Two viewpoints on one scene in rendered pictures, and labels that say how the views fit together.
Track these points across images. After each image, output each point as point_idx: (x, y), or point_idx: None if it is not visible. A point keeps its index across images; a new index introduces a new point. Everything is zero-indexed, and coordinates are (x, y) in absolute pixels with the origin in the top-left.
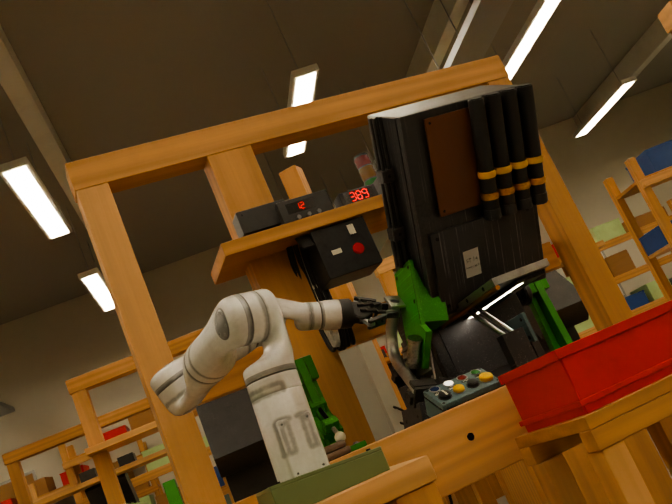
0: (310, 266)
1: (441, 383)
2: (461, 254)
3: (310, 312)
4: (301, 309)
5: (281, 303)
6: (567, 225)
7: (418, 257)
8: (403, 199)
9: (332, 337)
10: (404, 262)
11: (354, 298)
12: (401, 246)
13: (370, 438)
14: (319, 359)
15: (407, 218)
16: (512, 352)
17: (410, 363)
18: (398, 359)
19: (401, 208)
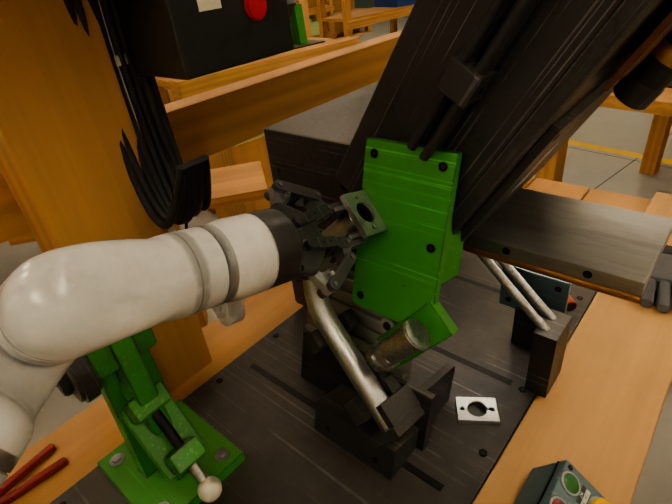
0: (114, 2)
1: (431, 408)
2: (540, 159)
3: (201, 289)
4: (176, 287)
5: (110, 286)
6: None
7: (488, 161)
8: (573, 4)
9: (227, 308)
10: (425, 141)
11: (277, 188)
12: (446, 108)
13: (202, 351)
14: (125, 233)
15: (535, 62)
16: (553, 364)
17: (384, 367)
18: (329, 312)
19: (532, 21)
